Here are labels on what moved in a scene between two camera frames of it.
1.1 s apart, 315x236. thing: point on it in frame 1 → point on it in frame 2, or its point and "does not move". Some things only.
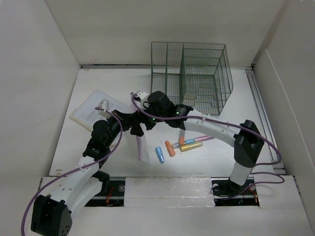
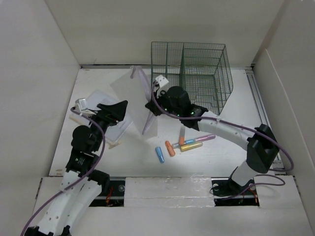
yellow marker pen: x=191 y=146 does not move
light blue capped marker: x=176 y=145 does not move
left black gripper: x=124 y=118 → x=112 y=113
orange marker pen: x=171 y=151 does not move
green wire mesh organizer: x=197 y=75 does not move
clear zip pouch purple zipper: x=140 y=139 → x=135 y=88
